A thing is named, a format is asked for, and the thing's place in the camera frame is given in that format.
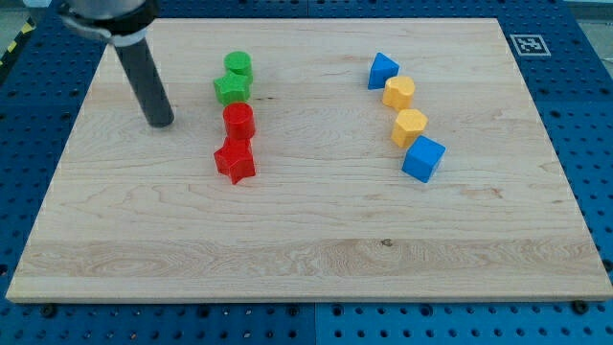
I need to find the red cylinder block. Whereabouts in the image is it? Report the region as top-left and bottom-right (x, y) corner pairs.
(222, 103), (256, 140)

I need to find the red star block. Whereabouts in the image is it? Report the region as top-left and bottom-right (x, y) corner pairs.
(214, 137), (256, 185)

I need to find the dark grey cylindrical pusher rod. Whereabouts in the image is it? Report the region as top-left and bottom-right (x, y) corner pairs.
(115, 38), (174, 127)

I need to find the blue triangle block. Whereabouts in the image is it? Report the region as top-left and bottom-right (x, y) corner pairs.
(367, 52), (399, 90)

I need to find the white fiducial marker tag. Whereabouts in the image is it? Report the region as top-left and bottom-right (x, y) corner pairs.
(510, 34), (551, 57)

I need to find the green star block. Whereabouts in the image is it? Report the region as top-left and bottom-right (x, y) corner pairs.
(213, 71), (253, 105)

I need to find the blue cube block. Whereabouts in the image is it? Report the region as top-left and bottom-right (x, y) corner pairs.
(401, 135), (446, 183)

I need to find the yellow heart block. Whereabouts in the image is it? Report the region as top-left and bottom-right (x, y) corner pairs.
(382, 76), (416, 111)

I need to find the yellow hexagon block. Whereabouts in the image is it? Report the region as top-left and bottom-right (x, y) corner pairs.
(391, 109), (428, 149)

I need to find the light wooden board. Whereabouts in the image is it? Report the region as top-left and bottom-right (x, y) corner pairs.
(7, 18), (612, 304)

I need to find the green cylinder block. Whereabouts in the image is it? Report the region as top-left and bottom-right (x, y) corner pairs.
(223, 51), (253, 83)

